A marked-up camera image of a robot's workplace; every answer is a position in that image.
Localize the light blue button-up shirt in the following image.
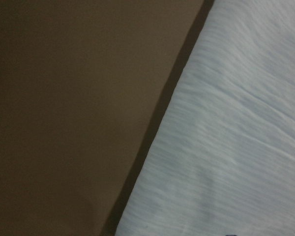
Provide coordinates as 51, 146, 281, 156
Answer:
116, 0, 295, 236

